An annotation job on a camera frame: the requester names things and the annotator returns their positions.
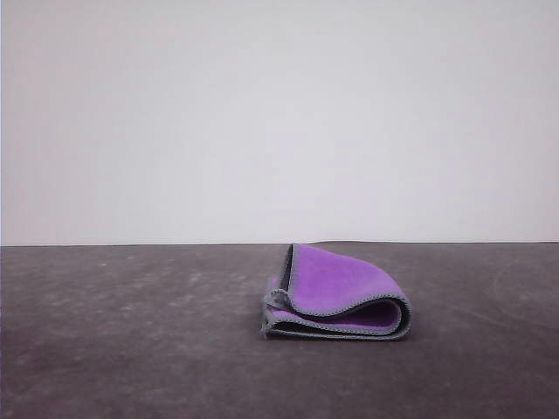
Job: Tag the purple towel with grey hem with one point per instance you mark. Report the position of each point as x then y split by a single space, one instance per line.
332 279

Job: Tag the grey table cloth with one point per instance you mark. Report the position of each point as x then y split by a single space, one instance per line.
131 349

